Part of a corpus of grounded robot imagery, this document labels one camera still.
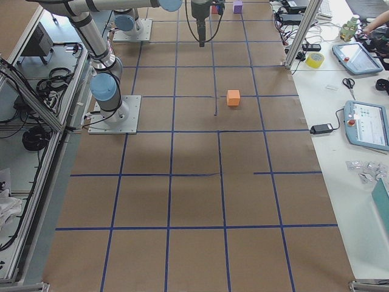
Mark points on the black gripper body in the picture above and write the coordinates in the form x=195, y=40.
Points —
x=199, y=11

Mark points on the orange foam block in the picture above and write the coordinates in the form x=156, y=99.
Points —
x=233, y=97

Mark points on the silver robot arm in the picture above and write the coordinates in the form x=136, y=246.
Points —
x=128, y=21
x=105, y=86

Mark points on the purple foam block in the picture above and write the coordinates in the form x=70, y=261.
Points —
x=237, y=7

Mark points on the yellow tape roll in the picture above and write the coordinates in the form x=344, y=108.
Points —
x=315, y=60

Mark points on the far teach pendant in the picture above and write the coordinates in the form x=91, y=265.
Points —
x=356, y=59

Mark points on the teach pendant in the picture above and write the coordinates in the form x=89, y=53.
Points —
x=366, y=124
x=356, y=59

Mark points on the black power adapter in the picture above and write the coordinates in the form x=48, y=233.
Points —
x=321, y=128

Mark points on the near teach pendant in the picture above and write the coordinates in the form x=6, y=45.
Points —
x=366, y=124

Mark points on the bag of screws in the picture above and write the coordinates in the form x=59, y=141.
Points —
x=368, y=171

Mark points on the white cloth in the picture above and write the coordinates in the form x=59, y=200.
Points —
x=10, y=206

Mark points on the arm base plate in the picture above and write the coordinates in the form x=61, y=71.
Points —
x=144, y=35
x=124, y=120

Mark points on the aluminium frame post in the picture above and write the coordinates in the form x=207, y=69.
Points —
x=304, y=26

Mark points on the black handled scissors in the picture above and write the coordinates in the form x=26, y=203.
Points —
x=349, y=83

